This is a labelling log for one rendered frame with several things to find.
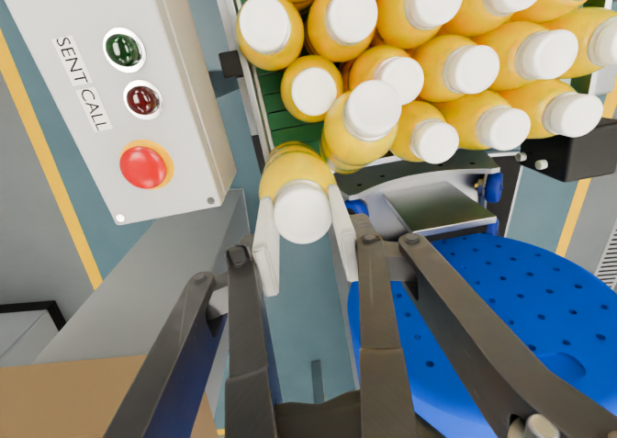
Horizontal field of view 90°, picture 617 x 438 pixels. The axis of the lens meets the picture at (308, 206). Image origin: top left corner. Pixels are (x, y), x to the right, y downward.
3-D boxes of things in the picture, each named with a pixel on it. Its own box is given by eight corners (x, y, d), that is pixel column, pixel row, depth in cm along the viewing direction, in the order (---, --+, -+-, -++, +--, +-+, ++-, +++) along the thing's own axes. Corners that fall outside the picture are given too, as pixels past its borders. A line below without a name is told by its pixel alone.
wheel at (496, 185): (483, 207, 44) (499, 208, 43) (485, 177, 42) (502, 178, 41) (487, 194, 47) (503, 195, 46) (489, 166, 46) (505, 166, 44)
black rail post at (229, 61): (235, 78, 42) (224, 80, 35) (229, 54, 41) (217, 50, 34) (251, 75, 42) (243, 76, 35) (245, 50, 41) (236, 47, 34)
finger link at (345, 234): (340, 234, 15) (355, 231, 15) (326, 185, 21) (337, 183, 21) (347, 284, 16) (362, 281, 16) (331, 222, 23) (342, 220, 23)
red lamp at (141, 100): (137, 117, 25) (129, 119, 24) (125, 87, 24) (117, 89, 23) (163, 111, 25) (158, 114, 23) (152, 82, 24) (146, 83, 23)
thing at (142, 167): (135, 188, 27) (129, 193, 26) (117, 148, 25) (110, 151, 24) (175, 181, 27) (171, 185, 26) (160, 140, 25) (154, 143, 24)
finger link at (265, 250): (279, 296, 16) (264, 298, 16) (279, 231, 23) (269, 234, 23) (265, 248, 15) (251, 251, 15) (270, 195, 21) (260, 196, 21)
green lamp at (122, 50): (117, 70, 23) (109, 70, 22) (105, 37, 22) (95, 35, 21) (146, 63, 23) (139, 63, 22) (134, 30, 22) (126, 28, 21)
